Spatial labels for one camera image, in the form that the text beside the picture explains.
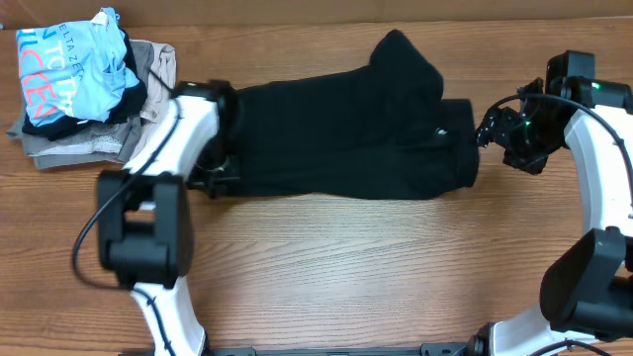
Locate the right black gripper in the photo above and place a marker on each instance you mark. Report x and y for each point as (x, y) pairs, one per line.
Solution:
(495, 129)

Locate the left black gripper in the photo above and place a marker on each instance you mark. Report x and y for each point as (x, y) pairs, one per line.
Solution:
(233, 170)

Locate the black shirt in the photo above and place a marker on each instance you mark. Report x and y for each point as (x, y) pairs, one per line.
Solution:
(383, 131)

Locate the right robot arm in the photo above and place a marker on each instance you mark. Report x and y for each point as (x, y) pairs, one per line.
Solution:
(582, 300)

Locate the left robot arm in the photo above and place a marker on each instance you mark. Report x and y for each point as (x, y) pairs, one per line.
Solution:
(144, 227)

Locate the black folded garment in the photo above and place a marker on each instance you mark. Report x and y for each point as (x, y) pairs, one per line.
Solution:
(132, 100)

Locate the grey folded garment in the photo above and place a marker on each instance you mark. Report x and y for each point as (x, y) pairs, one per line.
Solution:
(98, 142)

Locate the beige folded garment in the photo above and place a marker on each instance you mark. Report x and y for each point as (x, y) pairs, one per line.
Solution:
(160, 59)

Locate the light blue printed shirt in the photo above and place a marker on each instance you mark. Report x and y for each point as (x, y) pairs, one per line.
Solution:
(74, 69)

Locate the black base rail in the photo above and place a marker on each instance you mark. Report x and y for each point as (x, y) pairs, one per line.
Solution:
(426, 349)

